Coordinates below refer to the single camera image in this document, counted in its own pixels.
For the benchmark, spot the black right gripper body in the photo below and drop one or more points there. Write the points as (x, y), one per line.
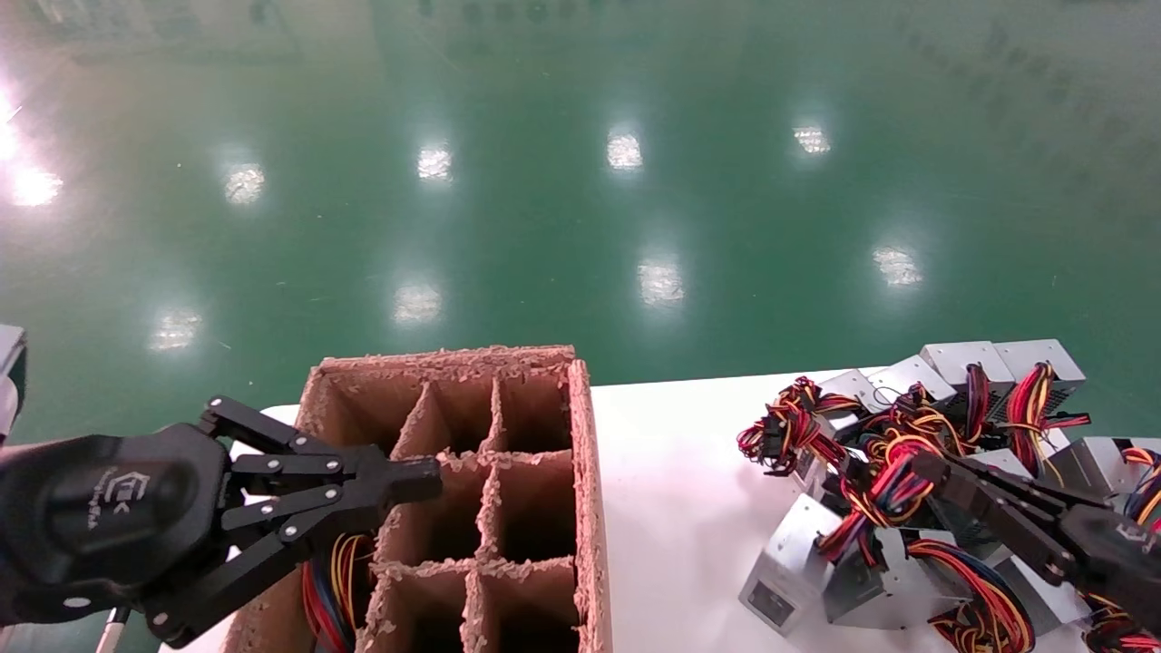
(1125, 553)

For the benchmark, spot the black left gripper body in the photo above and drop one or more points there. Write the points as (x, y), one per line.
(100, 517)

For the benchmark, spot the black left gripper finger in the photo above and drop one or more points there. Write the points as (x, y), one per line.
(299, 540)
(363, 464)

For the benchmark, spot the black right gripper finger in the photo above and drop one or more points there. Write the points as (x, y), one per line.
(1007, 531)
(1016, 490)

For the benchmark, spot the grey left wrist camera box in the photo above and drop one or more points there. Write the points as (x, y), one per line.
(11, 372)

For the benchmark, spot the brown cardboard divider box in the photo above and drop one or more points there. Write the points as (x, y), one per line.
(535, 508)

